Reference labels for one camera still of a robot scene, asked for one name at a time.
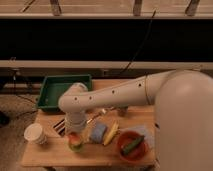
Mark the striped black red box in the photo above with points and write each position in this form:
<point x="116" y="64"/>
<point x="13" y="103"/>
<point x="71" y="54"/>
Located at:
<point x="59" y="127"/>

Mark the green cucumber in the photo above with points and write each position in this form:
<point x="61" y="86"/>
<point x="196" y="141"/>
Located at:
<point x="132" y="145"/>

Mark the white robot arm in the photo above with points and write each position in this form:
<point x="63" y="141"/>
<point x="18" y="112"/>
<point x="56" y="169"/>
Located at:
<point x="183" y="110"/>

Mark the white paper cup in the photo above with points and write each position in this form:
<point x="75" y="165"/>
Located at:
<point x="35" y="133"/>

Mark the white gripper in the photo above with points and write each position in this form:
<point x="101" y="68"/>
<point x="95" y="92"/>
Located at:
<point x="75" y="122"/>

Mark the grey blue cloth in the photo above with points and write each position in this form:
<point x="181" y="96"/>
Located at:
<point x="142" y="129"/>

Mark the green plastic cup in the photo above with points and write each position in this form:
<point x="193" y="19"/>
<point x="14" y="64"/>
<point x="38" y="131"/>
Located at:
<point x="76" y="148"/>

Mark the small metal cup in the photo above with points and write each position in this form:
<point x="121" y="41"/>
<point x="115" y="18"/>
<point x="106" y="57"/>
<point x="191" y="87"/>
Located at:
<point x="122" y="111"/>

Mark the silver fork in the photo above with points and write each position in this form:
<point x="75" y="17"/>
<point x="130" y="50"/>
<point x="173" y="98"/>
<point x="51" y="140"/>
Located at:
<point x="100" y="113"/>

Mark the wooden board table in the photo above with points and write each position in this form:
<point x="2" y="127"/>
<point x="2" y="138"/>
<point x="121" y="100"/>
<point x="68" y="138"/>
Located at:
<point x="56" y="152"/>

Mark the red yellow apple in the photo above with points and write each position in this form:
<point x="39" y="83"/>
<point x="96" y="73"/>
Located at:
<point x="74" y="139"/>

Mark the yellow banana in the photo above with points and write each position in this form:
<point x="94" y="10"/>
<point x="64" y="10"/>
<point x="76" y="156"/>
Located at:
<point x="111" y="133"/>

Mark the blue sponge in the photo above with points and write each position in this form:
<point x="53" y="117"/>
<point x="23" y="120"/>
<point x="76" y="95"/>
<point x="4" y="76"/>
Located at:
<point x="97" y="132"/>

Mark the green plastic tray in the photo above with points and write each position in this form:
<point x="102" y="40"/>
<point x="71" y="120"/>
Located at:
<point x="55" y="86"/>

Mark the orange red bowl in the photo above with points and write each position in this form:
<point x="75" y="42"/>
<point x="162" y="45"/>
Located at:
<point x="137" y="154"/>

